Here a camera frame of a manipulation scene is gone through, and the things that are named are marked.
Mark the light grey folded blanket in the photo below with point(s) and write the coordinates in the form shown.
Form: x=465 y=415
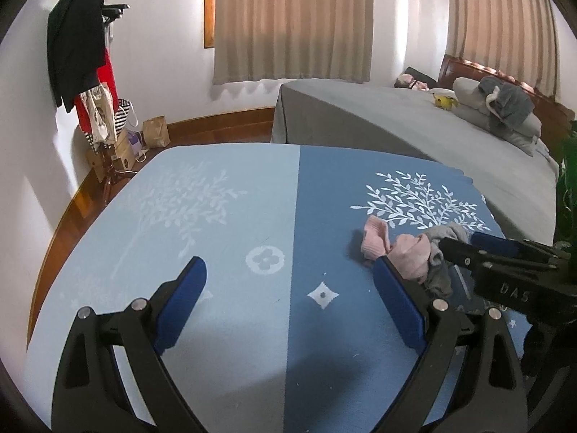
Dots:
x=538 y=146

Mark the red hanging garment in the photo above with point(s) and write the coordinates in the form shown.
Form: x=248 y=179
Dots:
x=110 y=81

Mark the dark grey garment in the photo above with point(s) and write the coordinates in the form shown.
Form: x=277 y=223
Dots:
x=509 y=99

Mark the pink sock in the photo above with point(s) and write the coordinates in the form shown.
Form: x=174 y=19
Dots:
x=410 y=255

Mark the wooden tripod stand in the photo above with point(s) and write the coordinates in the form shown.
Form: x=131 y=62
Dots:
x=110 y=180

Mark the blue tree print tablecloth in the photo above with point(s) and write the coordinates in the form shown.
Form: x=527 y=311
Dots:
x=270 y=216

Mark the narrow beige curtain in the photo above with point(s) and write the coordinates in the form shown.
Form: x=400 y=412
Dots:
x=505 y=22

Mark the black pillow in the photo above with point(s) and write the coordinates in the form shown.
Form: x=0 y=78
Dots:
x=419 y=74

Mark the wooden headboard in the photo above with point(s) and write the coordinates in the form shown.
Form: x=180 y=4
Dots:
x=550 y=103

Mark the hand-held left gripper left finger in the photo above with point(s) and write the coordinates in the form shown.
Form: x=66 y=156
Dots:
x=180 y=306

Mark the wide beige curtain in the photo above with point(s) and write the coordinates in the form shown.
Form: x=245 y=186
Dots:
x=293 y=22

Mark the yellow plush toy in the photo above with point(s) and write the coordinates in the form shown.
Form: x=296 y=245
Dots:
x=444 y=100

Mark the brown paper bag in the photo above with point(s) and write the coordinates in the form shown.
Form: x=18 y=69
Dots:
x=156 y=131

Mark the pink plush toy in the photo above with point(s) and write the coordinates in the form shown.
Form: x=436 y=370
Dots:
x=412 y=84

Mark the grey pillow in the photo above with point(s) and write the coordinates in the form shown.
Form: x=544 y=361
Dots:
x=469 y=99

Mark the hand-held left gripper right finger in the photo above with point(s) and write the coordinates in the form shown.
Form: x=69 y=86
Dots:
x=401 y=306

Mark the cardboard box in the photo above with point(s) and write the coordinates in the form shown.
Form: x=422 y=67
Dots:
x=119 y=155

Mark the black hanging coat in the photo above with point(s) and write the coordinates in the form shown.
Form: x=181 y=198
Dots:
x=74 y=40

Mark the grey bed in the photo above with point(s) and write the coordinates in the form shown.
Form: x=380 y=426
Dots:
x=360 y=112

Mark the grey sock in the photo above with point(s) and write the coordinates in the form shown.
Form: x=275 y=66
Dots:
x=439 y=275

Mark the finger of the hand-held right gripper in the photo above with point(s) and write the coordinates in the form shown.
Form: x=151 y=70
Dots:
x=462 y=255
x=496 y=243

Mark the black white striped bag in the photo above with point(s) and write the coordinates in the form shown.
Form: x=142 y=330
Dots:
x=123 y=115

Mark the beige tote bag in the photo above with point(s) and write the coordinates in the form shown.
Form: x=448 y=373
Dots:
x=99 y=112

